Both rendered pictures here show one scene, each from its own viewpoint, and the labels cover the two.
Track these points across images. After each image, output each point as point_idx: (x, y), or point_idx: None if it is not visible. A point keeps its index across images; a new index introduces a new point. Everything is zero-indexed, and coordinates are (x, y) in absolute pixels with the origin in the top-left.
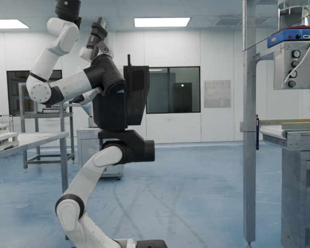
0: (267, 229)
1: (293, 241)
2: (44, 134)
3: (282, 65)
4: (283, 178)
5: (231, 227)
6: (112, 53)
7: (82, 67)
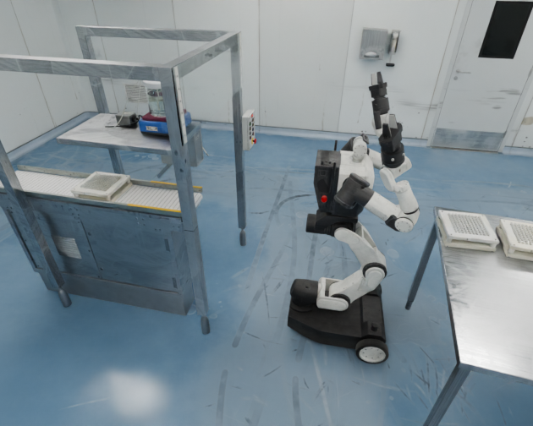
0: (117, 390)
1: (189, 275)
2: (491, 337)
3: (201, 141)
4: (176, 250)
5: (158, 412)
6: (353, 146)
7: (401, 181)
